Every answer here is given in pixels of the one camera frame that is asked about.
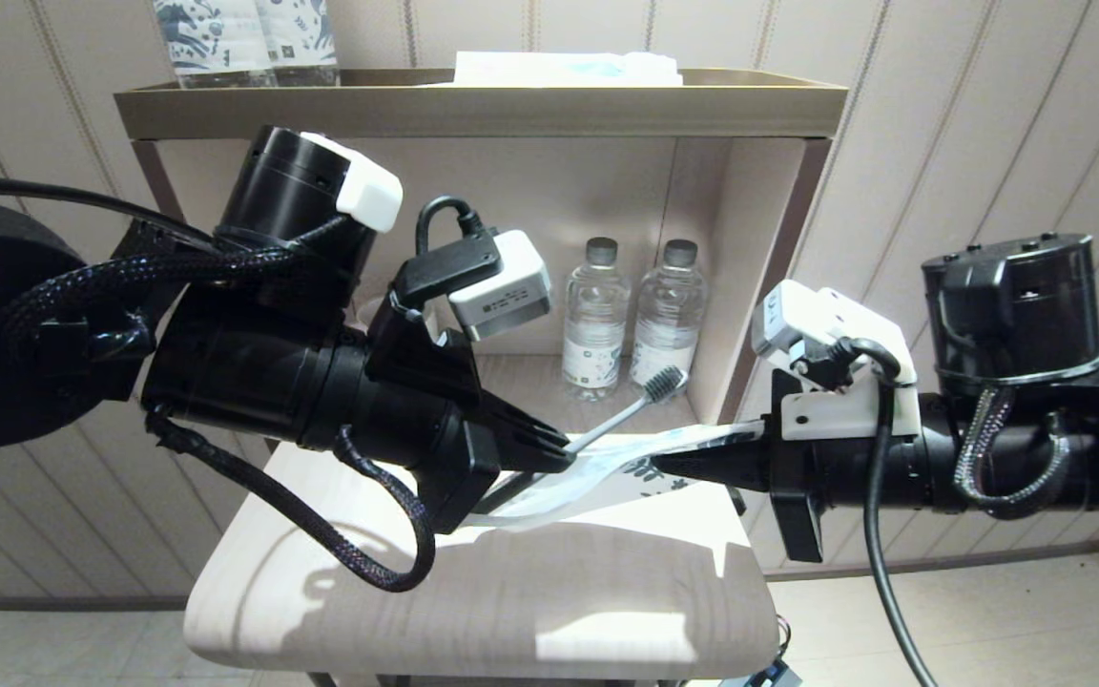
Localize white blue-patterned plastic pouch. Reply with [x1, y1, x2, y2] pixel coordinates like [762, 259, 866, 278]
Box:
[468, 420, 766, 531]

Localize grey toothbrush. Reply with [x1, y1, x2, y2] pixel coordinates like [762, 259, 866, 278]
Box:
[478, 365, 690, 516]

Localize white ribbed ceramic mug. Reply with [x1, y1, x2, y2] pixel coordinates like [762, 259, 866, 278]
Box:
[356, 291, 450, 349]

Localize clear water bottle black cap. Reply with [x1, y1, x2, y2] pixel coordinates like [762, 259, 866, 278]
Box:
[562, 237, 629, 402]
[630, 239, 709, 406]

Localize black device with blue label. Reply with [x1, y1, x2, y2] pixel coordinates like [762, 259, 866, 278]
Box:
[719, 620, 804, 687]

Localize beige wooden shelf cabinet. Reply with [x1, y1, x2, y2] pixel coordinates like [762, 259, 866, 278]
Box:
[113, 67, 851, 687]

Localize white blue flat packet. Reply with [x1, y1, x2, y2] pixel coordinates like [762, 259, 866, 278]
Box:
[435, 50, 686, 87]

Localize blue white patterned package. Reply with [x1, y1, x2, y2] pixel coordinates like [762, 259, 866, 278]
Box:
[256, 0, 341, 87]
[153, 0, 276, 89]

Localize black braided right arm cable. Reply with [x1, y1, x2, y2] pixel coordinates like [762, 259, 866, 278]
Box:
[955, 386, 1075, 521]

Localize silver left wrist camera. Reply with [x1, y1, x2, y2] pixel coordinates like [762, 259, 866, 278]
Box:
[449, 229, 553, 343]

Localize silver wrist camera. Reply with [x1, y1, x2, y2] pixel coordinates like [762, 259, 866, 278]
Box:
[752, 280, 861, 362]
[449, 229, 553, 343]

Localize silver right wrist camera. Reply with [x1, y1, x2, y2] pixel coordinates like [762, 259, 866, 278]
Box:
[752, 280, 861, 362]

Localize short black left camera cable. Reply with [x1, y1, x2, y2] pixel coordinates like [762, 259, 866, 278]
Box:
[413, 196, 503, 259]

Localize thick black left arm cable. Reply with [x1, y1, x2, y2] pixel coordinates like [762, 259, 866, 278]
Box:
[0, 175, 217, 254]

